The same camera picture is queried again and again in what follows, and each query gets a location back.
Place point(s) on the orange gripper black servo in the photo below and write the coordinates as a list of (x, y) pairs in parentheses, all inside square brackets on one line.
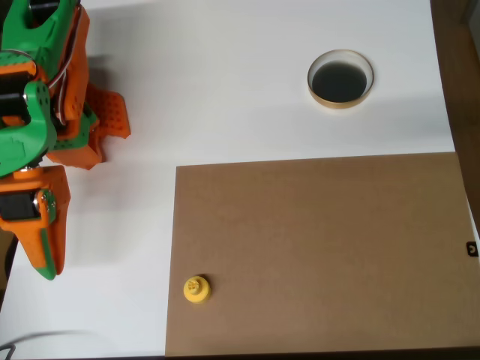
[(52, 187)]

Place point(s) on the small yellow plastic piece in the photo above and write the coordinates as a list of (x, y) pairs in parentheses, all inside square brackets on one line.
[(197, 290)]

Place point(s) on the orange perforated arm base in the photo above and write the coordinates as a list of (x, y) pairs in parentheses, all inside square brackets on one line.
[(112, 112)]

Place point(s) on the green orange robot arm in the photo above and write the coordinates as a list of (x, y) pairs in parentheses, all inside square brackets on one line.
[(22, 138)]

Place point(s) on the round dish gold rim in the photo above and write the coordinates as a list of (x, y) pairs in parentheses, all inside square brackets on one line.
[(339, 105)]

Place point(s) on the brown cardboard sheet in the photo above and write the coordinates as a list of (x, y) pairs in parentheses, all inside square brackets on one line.
[(318, 243)]

